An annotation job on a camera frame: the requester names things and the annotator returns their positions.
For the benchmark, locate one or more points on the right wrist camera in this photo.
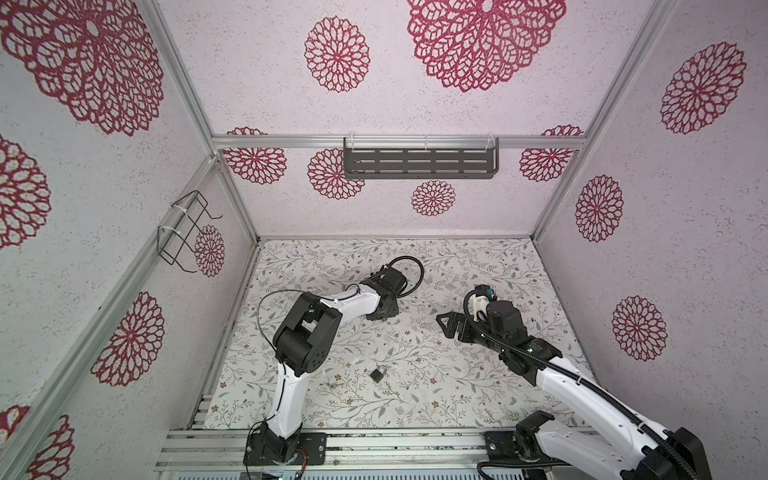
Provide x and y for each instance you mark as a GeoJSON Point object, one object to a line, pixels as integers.
{"type": "Point", "coordinates": [477, 300]}

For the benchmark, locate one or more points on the grey slotted wall shelf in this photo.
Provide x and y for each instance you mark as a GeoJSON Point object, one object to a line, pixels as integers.
{"type": "Point", "coordinates": [425, 163]}

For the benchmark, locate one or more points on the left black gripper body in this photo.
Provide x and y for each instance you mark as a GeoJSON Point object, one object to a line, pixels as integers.
{"type": "Point", "coordinates": [392, 309]}

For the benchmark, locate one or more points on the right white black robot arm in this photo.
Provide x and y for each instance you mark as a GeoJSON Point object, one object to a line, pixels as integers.
{"type": "Point", "coordinates": [628, 445]}

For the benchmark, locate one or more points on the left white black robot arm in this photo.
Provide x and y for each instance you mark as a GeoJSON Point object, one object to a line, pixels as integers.
{"type": "Point", "coordinates": [301, 345]}

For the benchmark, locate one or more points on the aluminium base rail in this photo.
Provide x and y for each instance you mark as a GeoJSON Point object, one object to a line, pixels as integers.
{"type": "Point", "coordinates": [353, 451]}

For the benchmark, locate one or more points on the black wire wall basket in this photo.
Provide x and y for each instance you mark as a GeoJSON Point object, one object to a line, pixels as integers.
{"type": "Point", "coordinates": [193, 243]}

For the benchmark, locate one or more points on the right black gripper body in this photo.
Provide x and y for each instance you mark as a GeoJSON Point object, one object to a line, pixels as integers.
{"type": "Point", "coordinates": [482, 335]}

